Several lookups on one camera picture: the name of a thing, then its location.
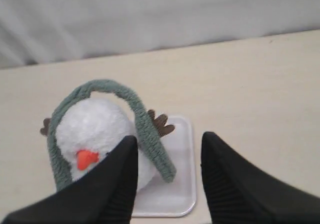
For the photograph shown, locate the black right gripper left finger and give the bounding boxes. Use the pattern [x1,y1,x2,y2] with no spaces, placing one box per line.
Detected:
[4,136,138,224]

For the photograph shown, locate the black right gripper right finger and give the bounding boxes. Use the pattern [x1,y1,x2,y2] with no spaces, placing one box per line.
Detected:
[201,132,320,224]

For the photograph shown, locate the white backdrop curtain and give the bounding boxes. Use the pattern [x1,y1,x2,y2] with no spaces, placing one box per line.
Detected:
[0,0,320,68]

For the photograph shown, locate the white square plastic tray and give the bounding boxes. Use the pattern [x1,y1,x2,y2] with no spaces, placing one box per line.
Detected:
[132,115,197,218]

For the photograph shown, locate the white plush snowman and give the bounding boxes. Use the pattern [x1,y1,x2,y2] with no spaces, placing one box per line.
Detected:
[49,98,138,190]

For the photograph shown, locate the green knitted scarf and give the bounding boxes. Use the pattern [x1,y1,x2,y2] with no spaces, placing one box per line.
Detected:
[47,79,177,191]

